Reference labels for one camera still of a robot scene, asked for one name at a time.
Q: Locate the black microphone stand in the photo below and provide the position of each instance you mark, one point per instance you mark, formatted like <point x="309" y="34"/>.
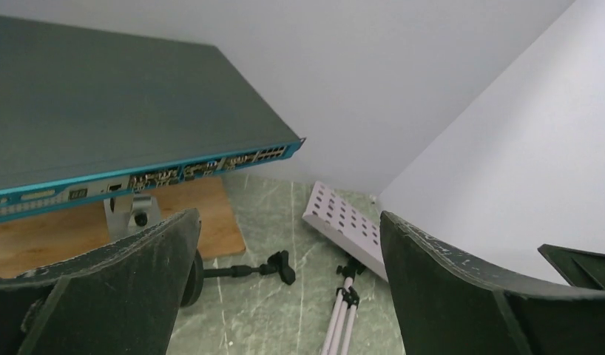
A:
<point x="277" y="263"/>

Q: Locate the lilac music stand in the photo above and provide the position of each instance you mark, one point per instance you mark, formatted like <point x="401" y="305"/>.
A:
<point x="359" y="238"/>

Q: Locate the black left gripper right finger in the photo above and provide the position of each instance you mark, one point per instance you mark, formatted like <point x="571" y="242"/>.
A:
<point x="448" y="301"/>

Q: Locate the black right arm gripper finger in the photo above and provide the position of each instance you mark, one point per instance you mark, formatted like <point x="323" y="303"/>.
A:
<point x="579" y="268"/>

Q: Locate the silver metal bracket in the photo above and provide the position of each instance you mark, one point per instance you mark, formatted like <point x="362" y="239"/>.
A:
<point x="129" y="214"/>

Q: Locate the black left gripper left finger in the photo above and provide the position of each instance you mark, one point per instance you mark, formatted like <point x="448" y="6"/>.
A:
<point x="121" y="298"/>

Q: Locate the grey teal network switch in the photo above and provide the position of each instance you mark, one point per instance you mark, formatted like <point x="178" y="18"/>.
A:
<point x="88" y="115"/>

